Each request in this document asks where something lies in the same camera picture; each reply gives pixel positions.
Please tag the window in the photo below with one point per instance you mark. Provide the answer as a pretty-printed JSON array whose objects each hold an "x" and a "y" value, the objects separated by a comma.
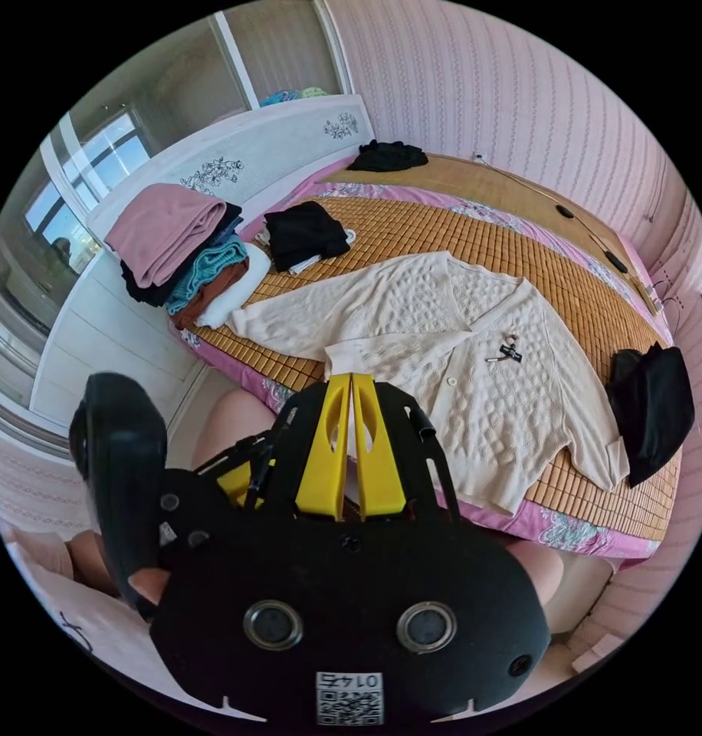
[{"x": 86, "y": 184}]

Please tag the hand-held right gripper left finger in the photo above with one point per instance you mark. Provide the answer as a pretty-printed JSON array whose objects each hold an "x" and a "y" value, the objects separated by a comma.
[{"x": 322, "y": 460}]

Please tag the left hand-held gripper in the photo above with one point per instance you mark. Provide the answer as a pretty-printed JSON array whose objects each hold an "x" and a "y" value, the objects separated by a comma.
[{"x": 201, "y": 506}]

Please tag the person's body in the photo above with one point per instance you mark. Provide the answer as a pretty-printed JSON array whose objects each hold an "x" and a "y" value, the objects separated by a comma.
[{"x": 236, "y": 414}]

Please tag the crumpled black garment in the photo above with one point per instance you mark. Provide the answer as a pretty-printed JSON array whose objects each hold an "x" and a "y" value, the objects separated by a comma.
[{"x": 388, "y": 156}]

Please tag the folded black garment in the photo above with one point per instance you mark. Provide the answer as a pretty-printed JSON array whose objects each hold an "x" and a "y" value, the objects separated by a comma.
[{"x": 305, "y": 233}]

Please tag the black garment with sheen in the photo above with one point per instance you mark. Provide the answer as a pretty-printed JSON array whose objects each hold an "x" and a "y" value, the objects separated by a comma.
[{"x": 650, "y": 402}]

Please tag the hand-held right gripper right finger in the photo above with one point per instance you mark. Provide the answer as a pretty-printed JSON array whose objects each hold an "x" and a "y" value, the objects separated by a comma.
[{"x": 377, "y": 460}]

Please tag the wardrobe with sliding doors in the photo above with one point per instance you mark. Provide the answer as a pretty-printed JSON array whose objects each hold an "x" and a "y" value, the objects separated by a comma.
[{"x": 224, "y": 57}]

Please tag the beige cardigan sweater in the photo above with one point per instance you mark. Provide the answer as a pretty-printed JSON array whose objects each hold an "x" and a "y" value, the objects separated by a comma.
[{"x": 420, "y": 322}]

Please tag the bed with woven mat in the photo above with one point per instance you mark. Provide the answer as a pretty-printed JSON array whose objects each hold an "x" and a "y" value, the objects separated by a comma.
[{"x": 443, "y": 230}]

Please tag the person's left hand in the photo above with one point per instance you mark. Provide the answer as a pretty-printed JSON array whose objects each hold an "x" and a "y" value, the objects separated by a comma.
[{"x": 150, "y": 586}]

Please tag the pile of clothes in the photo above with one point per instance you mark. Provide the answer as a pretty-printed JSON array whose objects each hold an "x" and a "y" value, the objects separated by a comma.
[{"x": 167, "y": 236}]

